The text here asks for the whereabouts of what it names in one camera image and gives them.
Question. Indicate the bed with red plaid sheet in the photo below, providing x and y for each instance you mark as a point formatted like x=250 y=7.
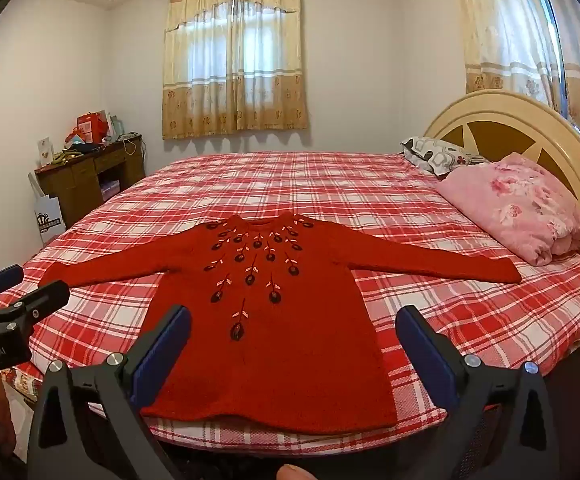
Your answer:
x=280 y=185

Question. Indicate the light blue bag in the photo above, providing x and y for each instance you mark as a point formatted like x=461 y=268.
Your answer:
x=116 y=127

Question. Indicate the beige floral window curtain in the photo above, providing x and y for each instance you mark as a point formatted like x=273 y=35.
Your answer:
x=235 y=85

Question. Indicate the grey white patterned pillow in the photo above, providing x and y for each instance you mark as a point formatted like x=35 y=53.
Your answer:
x=437 y=155

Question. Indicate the brown wooden cabinet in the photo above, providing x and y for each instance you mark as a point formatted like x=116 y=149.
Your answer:
x=84 y=185

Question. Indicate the person's right hand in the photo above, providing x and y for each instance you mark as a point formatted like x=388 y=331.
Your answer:
x=294 y=473

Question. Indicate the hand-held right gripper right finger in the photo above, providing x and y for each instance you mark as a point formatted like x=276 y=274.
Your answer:
x=427 y=360

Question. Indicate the cream wooden headboard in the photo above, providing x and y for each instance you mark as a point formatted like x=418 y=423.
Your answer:
x=530 y=125

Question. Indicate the red embroidered knit sweater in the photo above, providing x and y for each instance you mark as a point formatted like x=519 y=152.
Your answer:
x=290 y=360

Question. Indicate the pink floral pillow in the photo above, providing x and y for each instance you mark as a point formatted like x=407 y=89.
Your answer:
x=515 y=205

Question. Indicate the pile of clothes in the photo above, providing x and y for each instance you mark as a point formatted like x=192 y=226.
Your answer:
x=74 y=152

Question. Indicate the blue window frame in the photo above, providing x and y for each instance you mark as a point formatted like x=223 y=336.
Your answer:
x=554 y=35

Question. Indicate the white paper bag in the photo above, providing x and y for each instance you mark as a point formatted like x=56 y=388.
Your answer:
x=48 y=217

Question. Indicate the beige floral side curtain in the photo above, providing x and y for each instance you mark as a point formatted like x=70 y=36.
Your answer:
x=510 y=35

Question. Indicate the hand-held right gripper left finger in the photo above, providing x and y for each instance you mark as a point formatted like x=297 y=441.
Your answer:
x=162 y=355

